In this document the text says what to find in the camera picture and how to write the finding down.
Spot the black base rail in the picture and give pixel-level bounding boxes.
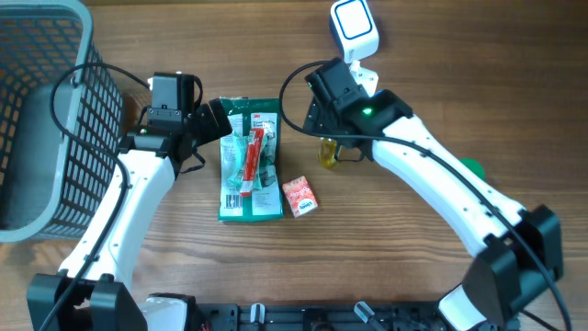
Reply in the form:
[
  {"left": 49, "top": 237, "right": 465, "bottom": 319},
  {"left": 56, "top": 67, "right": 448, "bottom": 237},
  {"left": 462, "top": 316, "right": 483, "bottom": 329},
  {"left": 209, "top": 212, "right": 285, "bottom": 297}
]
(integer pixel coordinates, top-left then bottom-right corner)
[{"left": 184, "top": 302, "right": 448, "bottom": 331}]

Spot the green 3M gloves package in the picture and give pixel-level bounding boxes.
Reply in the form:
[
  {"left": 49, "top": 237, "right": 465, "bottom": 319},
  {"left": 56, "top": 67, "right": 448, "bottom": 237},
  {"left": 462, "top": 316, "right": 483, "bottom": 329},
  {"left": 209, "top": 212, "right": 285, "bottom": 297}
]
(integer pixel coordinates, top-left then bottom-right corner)
[{"left": 218, "top": 97, "right": 284, "bottom": 223}]

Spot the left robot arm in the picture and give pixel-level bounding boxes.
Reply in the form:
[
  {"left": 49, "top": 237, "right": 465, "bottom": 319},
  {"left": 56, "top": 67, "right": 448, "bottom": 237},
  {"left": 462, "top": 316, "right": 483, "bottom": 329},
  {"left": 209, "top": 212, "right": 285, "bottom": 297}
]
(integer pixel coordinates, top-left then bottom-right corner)
[{"left": 27, "top": 74, "right": 232, "bottom": 330}]

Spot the mint green sachet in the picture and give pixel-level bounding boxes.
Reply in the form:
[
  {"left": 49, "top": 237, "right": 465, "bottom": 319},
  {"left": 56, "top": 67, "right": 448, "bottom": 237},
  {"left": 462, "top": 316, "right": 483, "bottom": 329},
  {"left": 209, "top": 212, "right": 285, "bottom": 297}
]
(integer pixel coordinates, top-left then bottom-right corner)
[{"left": 228, "top": 132, "right": 266, "bottom": 190}]

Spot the right black camera cable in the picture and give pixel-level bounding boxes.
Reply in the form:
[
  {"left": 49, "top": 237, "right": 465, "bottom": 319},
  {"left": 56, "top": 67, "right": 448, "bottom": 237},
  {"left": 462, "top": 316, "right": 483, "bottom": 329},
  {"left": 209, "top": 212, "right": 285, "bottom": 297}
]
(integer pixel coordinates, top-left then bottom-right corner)
[{"left": 278, "top": 59, "right": 573, "bottom": 331}]

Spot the left black camera cable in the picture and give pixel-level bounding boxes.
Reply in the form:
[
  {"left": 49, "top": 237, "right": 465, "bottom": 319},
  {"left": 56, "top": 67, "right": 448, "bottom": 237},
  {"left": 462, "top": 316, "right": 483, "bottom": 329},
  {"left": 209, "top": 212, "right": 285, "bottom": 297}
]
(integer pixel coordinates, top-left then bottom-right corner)
[{"left": 39, "top": 62, "right": 153, "bottom": 331}]

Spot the grey plastic mesh basket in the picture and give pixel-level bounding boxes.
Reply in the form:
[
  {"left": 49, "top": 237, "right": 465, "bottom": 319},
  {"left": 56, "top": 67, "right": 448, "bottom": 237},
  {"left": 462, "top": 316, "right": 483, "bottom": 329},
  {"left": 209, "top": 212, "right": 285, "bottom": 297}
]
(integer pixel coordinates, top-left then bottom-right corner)
[{"left": 1, "top": 1, "right": 123, "bottom": 243}]

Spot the black camera cable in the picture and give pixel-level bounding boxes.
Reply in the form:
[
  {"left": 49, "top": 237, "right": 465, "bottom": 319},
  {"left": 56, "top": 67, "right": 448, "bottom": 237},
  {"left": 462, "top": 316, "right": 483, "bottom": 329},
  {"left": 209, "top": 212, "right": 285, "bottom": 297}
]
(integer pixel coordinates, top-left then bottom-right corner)
[
  {"left": 39, "top": 62, "right": 153, "bottom": 331},
  {"left": 278, "top": 59, "right": 573, "bottom": 331}
]

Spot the red tissue pack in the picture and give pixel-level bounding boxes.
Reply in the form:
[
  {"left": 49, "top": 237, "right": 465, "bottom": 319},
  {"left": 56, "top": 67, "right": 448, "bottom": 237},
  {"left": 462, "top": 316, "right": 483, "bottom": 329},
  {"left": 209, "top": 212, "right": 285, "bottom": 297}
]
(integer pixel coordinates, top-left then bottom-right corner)
[{"left": 282, "top": 176, "right": 318, "bottom": 218}]

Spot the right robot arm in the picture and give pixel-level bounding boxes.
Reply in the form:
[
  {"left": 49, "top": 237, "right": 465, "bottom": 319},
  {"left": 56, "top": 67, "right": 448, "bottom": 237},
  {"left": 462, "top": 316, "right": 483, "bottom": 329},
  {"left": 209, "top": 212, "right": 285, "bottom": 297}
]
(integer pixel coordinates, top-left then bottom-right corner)
[{"left": 303, "top": 58, "right": 563, "bottom": 330}]

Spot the red snack stick wrapper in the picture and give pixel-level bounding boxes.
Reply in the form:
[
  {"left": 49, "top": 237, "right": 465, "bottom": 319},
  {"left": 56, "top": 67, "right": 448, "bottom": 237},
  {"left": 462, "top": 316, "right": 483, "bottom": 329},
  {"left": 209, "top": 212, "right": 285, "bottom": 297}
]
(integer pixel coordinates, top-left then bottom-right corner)
[{"left": 240, "top": 128, "right": 265, "bottom": 197}]

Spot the green lid white jar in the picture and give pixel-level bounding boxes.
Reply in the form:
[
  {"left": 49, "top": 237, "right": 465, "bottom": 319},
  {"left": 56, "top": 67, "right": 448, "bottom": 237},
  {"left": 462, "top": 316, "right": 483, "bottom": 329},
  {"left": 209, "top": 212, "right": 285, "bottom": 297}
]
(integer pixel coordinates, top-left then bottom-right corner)
[{"left": 460, "top": 158, "right": 486, "bottom": 180}]

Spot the white barcode scanner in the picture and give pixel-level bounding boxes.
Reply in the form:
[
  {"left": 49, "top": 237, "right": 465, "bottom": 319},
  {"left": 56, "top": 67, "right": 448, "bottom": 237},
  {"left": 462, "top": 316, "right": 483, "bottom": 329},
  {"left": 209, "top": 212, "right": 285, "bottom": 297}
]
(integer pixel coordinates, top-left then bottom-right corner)
[{"left": 329, "top": 0, "right": 379, "bottom": 64}]

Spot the yellow Vim dish soap bottle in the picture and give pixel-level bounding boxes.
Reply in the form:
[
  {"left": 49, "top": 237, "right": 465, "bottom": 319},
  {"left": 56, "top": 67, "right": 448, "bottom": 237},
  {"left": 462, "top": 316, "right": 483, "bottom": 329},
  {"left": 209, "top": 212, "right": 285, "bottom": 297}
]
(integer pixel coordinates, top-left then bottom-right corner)
[{"left": 318, "top": 138, "right": 337, "bottom": 169}]

